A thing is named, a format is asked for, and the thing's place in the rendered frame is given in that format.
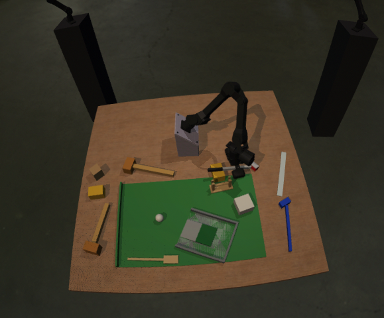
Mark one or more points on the yellow block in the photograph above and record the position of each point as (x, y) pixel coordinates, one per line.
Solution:
(96, 192)
(218, 176)

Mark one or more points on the white golf ball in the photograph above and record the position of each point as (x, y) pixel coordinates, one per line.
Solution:
(159, 217)

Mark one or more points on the green mat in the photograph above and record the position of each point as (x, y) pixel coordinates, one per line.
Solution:
(142, 236)

